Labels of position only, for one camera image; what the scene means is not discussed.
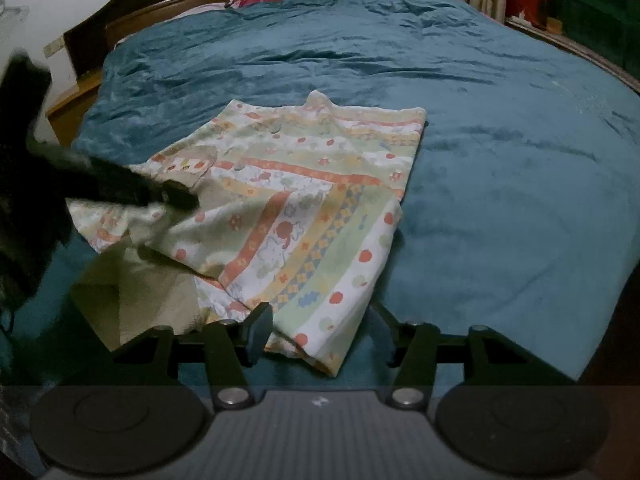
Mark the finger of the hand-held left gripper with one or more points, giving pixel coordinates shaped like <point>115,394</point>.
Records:
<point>130,187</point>

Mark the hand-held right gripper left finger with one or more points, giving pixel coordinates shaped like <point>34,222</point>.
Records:
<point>260,332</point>

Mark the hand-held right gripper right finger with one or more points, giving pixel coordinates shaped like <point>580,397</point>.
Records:
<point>384,332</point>

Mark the patterned khaki child's shirt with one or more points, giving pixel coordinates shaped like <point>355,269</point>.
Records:
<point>300,200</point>

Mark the wooden nightstand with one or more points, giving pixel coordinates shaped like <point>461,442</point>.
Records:
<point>75,107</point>

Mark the dark wooden bed headboard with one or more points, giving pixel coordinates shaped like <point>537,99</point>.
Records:
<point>165,5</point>

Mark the teal blue plush blanket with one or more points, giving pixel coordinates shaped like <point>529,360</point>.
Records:
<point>500,160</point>

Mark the red pink pillow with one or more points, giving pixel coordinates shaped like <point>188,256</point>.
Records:
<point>255,1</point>

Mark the wooden windowsill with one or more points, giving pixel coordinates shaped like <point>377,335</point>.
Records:
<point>590,52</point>

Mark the small brown box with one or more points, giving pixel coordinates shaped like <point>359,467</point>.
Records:
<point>554,25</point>

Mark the red box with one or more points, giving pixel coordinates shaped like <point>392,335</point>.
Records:
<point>527,4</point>

